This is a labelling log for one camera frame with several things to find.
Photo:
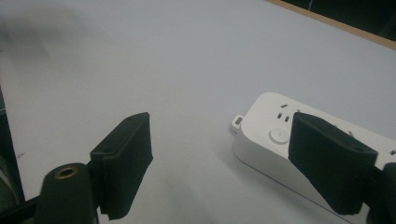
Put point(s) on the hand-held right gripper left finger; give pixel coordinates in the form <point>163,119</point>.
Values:
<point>124,161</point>

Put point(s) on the white power strip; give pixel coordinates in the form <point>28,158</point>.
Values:
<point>267,140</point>

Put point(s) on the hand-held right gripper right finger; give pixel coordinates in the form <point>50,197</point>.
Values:
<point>330,161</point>

